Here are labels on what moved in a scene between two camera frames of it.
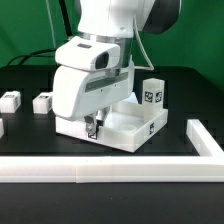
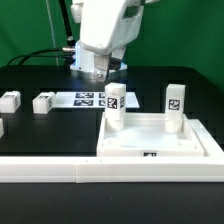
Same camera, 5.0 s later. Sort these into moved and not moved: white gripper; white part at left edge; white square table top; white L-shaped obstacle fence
Moved: white square table top; white gripper
Not moved: white L-shaped obstacle fence; white part at left edge
